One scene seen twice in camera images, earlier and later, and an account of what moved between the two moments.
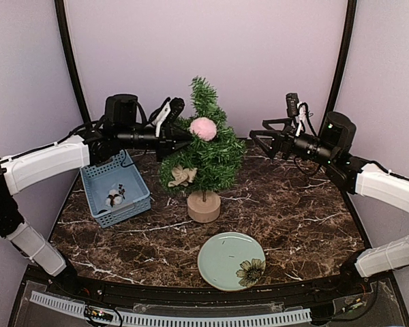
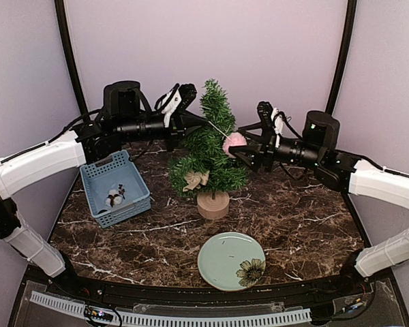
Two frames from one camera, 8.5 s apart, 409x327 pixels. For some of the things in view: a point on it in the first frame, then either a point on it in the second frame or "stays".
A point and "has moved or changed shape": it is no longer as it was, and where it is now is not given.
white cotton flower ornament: [115, 197] stays
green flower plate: [232, 261] stays
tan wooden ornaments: [182, 176] to [195, 180]
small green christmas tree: [217, 163] has moved or changed shape
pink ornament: [204, 128] to [234, 139]
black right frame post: [352, 9] stays
